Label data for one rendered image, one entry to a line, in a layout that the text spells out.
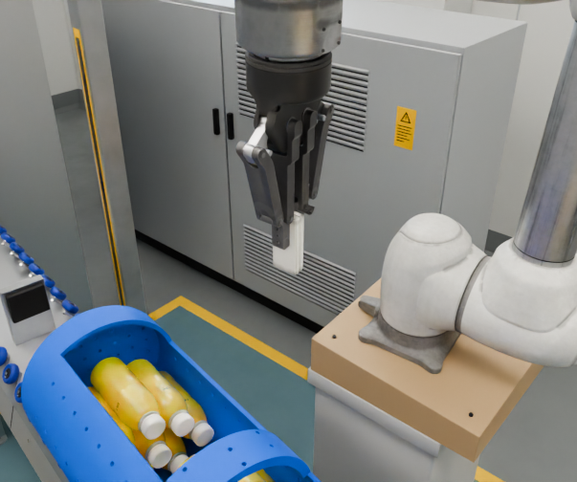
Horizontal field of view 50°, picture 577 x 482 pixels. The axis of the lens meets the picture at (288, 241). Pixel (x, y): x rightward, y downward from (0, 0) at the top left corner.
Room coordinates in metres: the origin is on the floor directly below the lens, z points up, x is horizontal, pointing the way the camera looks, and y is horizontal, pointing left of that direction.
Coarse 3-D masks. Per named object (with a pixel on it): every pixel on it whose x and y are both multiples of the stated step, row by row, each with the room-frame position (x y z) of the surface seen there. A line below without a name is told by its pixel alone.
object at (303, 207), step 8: (304, 112) 0.55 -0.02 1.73; (312, 112) 0.54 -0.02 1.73; (304, 120) 0.54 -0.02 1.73; (312, 120) 0.54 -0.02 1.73; (304, 128) 0.54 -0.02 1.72; (312, 128) 0.55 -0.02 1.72; (304, 136) 0.55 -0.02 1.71; (312, 136) 0.55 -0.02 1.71; (304, 144) 0.55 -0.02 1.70; (312, 144) 0.55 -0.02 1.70; (304, 152) 0.55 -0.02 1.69; (304, 160) 0.55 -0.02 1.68; (296, 168) 0.55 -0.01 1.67; (304, 168) 0.55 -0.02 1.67; (296, 176) 0.55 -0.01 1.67; (304, 176) 0.55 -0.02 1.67; (296, 184) 0.55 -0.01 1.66; (304, 184) 0.55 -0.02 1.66; (296, 192) 0.56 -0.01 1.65; (304, 192) 0.56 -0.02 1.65; (304, 200) 0.56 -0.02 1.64; (304, 208) 0.55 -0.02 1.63; (312, 208) 0.56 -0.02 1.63
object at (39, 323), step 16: (16, 288) 1.19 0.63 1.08; (32, 288) 1.20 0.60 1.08; (16, 304) 1.17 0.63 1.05; (32, 304) 1.19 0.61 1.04; (48, 304) 1.21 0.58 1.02; (16, 320) 1.16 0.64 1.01; (32, 320) 1.20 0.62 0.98; (48, 320) 1.22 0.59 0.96; (16, 336) 1.17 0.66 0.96; (32, 336) 1.19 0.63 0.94
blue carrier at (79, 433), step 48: (48, 336) 0.86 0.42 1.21; (96, 336) 0.90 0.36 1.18; (144, 336) 0.96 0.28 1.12; (48, 384) 0.77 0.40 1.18; (192, 384) 0.88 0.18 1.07; (48, 432) 0.72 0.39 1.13; (96, 432) 0.65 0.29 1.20; (240, 432) 0.63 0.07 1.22; (96, 480) 0.60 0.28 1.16; (144, 480) 0.56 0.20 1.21; (192, 480) 0.54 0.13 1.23; (288, 480) 0.67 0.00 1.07
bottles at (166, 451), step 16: (176, 384) 0.88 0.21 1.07; (192, 400) 0.84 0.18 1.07; (192, 416) 0.80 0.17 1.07; (192, 432) 0.78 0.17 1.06; (208, 432) 0.78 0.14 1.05; (144, 448) 0.73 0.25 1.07; (160, 448) 0.73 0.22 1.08; (176, 448) 0.77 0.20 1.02; (160, 464) 0.72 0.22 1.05; (176, 464) 0.74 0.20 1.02; (272, 480) 0.67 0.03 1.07
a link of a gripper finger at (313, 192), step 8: (328, 104) 0.59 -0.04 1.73; (328, 112) 0.58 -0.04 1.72; (320, 120) 0.58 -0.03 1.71; (328, 120) 0.58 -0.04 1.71; (320, 128) 0.58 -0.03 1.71; (320, 136) 0.58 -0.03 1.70; (320, 144) 0.57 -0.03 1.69; (312, 152) 0.58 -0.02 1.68; (320, 152) 0.57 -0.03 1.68; (312, 160) 0.57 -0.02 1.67; (320, 160) 0.58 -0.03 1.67; (312, 168) 0.57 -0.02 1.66; (320, 168) 0.58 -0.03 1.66; (312, 176) 0.57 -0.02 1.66; (320, 176) 0.58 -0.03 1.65; (312, 184) 0.57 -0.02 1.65; (312, 192) 0.57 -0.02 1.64
